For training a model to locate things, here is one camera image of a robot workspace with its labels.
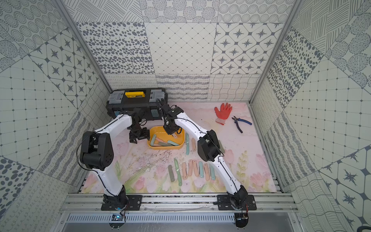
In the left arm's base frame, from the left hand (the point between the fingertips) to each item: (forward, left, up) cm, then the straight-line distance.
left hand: (148, 140), depth 91 cm
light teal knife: (-16, -34, -7) cm, 38 cm away
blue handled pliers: (+20, -61, -6) cm, 65 cm away
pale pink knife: (-15, -27, -7) cm, 32 cm away
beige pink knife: (-18, -24, -7) cm, 31 cm away
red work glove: (+28, -52, -5) cm, 60 cm away
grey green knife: (-18, -16, -7) cm, 25 cm away
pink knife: (-15, -31, -7) cm, 35 cm away
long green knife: (-15, -20, -7) cm, 26 cm away
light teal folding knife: (+1, -15, -5) cm, 16 cm away
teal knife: (-17, -41, -7) cm, 45 cm away
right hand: (+6, -16, 0) cm, 17 cm away
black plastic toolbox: (+26, +4, +12) cm, 29 cm away
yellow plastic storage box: (+5, -6, -6) cm, 9 cm away
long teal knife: (-2, -25, -8) cm, 27 cm away
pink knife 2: (-19, -38, -8) cm, 43 cm away
